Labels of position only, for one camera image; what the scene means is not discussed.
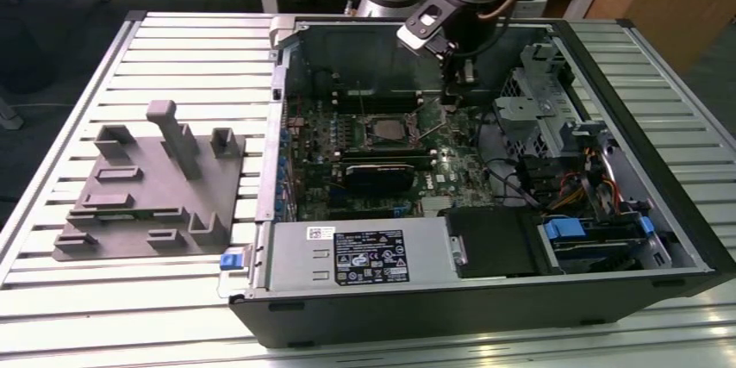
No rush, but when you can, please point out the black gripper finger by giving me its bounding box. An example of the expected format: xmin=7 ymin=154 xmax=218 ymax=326
xmin=442 ymin=57 xmax=481 ymax=106

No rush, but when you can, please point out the metal socket cover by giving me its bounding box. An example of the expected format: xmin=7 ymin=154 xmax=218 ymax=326
xmin=406 ymin=96 xmax=451 ymax=140

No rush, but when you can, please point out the silver CPU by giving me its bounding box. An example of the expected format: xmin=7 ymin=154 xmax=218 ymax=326
xmin=370 ymin=119 xmax=407 ymax=140

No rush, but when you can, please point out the CPU socket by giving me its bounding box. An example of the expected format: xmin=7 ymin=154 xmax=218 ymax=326
xmin=357 ymin=111 xmax=429 ymax=147

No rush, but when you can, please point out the silver metal drive cage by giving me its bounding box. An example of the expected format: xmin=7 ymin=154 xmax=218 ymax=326
xmin=491 ymin=42 xmax=581 ymax=160

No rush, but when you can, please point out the green motherboard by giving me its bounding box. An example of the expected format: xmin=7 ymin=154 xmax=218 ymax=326
xmin=281 ymin=94 xmax=503 ymax=221

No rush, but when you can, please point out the black graphics card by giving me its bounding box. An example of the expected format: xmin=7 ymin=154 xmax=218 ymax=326
xmin=343 ymin=163 xmax=417 ymax=193

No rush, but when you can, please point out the silver chipset heatsink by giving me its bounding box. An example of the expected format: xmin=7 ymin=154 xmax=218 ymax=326
xmin=422 ymin=196 xmax=457 ymax=215

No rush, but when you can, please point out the black plastic bay cover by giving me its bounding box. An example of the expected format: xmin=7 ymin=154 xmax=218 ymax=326
xmin=443 ymin=207 xmax=566 ymax=279

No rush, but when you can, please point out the blue disk carrier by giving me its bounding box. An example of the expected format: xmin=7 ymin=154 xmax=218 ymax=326
xmin=541 ymin=217 xmax=645 ymax=253

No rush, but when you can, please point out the black rating label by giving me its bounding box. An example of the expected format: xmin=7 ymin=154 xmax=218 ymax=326
xmin=334 ymin=228 xmax=407 ymax=287

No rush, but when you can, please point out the grey power supply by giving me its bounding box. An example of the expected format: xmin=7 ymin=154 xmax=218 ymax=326
xmin=247 ymin=216 xmax=465 ymax=296

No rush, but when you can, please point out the black PC case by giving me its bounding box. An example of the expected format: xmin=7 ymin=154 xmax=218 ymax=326
xmin=218 ymin=14 xmax=736 ymax=350

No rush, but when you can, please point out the blue case latch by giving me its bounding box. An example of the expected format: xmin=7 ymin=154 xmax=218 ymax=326
xmin=221 ymin=250 xmax=247 ymax=272

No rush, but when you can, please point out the grey parts rack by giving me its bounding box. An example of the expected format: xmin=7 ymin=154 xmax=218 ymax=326
xmin=51 ymin=99 xmax=247 ymax=263

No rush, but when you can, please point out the green RAM stick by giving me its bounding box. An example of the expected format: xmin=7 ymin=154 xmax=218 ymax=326
xmin=95 ymin=210 xmax=181 ymax=220

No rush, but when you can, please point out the copper coloured cable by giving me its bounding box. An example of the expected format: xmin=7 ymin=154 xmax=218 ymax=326
xmin=477 ymin=0 xmax=523 ymax=22

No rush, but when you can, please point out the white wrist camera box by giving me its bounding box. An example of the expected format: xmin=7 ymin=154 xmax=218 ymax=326
xmin=395 ymin=0 xmax=457 ymax=57

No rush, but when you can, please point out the yellow wire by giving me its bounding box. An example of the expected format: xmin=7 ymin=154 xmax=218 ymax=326
xmin=549 ymin=189 xmax=586 ymax=210

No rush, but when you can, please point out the orange wire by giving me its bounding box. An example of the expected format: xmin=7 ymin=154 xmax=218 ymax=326
xmin=595 ymin=176 xmax=627 ymax=216

